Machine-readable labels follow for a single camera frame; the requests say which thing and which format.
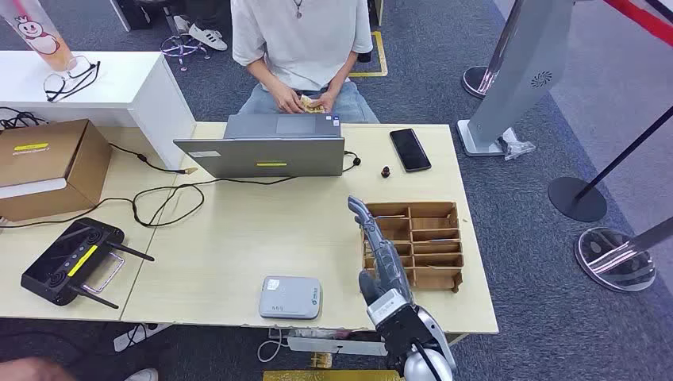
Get black cable bundle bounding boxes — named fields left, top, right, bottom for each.
left=0, top=106, right=49, bottom=131

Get silver kiosk stand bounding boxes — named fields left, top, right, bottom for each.
left=456, top=0, right=577, bottom=159

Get person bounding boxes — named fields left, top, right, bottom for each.
left=230, top=0, right=381, bottom=125

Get black smartphone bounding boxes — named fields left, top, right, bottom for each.
left=389, top=128, right=433, bottom=174

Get person's left hand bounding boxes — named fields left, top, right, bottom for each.
left=317, top=89, right=340, bottom=114

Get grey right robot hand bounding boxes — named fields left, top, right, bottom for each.
left=347, top=195, right=413, bottom=308

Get chrome stool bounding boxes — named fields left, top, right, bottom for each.
left=159, top=0, right=211, bottom=72

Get white cabinet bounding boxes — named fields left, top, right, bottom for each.
left=0, top=50, right=197, bottom=171

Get blurred pink object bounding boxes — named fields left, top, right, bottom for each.
left=0, top=357, right=77, bottom=381

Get wooden card organizer box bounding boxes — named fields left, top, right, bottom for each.
left=360, top=201, right=465, bottom=294

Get brown cardboard box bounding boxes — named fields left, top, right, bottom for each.
left=0, top=118, right=113, bottom=223

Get chrome stanchion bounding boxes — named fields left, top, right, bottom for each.
left=574, top=216, right=673, bottom=294
left=461, top=0, right=527, bottom=100

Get grey card reader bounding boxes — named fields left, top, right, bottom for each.
left=258, top=275, right=323, bottom=321

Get person's right hand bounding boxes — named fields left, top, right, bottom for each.
left=271, top=83, right=306, bottom=115

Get red barrier belt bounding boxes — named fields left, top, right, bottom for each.
left=602, top=0, right=673, bottom=48

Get clear plastic bag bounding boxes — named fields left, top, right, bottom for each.
left=499, top=127, right=536, bottom=161

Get white cable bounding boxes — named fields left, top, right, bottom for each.
left=256, top=328, right=289, bottom=364

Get black-rimmed eyeglasses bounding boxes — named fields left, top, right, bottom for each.
left=43, top=59, right=102, bottom=103

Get black cable with gold plug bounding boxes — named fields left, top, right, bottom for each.
left=109, top=143, right=199, bottom=175

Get white power strip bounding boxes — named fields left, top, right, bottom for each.
left=113, top=321, right=174, bottom=353
left=286, top=336, right=387, bottom=357

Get black stanchion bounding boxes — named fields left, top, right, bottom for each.
left=548, top=105, right=673, bottom=224

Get black controller with antennas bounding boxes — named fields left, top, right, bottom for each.
left=20, top=217, right=156, bottom=310

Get orange cup with snowman print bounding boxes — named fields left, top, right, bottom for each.
left=0, top=0, right=79, bottom=73

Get grey laptop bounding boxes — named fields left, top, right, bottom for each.
left=173, top=113, right=347, bottom=179

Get long black cable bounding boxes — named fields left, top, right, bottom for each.
left=0, top=150, right=363, bottom=230

